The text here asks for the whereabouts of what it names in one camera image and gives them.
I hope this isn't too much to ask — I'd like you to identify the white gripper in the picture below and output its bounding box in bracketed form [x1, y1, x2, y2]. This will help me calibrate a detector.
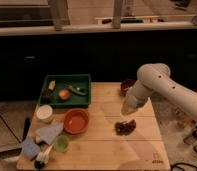
[121, 89, 148, 115]

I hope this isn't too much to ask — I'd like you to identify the dark grape bunch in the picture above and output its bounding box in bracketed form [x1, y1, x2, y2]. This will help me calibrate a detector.
[115, 120, 136, 135]

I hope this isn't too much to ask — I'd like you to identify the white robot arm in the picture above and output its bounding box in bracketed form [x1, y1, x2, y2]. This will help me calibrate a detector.
[121, 63, 197, 122]

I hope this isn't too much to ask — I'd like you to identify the dark brown bowl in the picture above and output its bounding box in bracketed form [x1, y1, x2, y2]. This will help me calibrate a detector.
[120, 79, 135, 97]

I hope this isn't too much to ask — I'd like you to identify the red bowl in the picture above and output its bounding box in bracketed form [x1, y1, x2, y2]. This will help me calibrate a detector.
[63, 108, 89, 135]

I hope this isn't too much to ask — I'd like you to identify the green cucumber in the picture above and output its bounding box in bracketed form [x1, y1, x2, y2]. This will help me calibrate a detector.
[68, 85, 88, 96]

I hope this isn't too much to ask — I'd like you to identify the green plastic tray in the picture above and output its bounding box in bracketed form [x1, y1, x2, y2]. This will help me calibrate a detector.
[38, 74, 91, 108]

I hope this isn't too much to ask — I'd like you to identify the red apple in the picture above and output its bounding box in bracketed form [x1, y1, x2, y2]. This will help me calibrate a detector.
[58, 89, 71, 101]

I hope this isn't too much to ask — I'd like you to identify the yellow banana piece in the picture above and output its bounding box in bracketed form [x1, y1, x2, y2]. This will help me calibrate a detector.
[48, 80, 56, 90]

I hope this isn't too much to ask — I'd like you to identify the green cup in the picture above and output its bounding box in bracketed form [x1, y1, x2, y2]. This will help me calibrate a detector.
[53, 135, 69, 153]

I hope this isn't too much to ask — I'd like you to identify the dark round fruit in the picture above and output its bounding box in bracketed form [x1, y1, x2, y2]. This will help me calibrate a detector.
[42, 89, 53, 100]

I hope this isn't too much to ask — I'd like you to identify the white cup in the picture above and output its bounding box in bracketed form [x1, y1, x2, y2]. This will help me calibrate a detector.
[36, 105, 53, 123]

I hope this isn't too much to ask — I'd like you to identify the grey cloth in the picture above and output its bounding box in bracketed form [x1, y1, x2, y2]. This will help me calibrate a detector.
[35, 123, 63, 145]

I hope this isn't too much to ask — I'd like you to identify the white dish brush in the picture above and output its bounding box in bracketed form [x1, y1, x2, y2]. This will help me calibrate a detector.
[34, 145, 52, 170]

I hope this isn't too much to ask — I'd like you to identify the blue sponge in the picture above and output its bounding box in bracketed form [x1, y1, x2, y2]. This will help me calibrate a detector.
[21, 136, 40, 160]

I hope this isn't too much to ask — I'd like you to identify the black cable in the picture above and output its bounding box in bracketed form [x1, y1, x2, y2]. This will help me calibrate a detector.
[170, 162, 197, 171]

